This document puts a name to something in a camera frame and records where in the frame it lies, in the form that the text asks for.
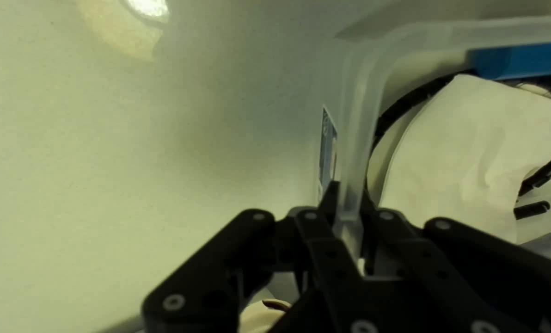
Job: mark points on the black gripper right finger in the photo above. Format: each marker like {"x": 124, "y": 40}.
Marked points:
{"x": 471, "y": 283}

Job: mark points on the white plate with black rim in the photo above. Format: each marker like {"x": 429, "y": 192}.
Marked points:
{"x": 534, "y": 177}

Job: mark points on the folded white napkin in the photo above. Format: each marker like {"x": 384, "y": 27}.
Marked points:
{"x": 471, "y": 148}

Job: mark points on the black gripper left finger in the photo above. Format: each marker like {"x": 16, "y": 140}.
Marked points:
{"x": 225, "y": 270}

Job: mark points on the clear plastic container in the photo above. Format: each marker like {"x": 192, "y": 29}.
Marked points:
{"x": 360, "y": 122}

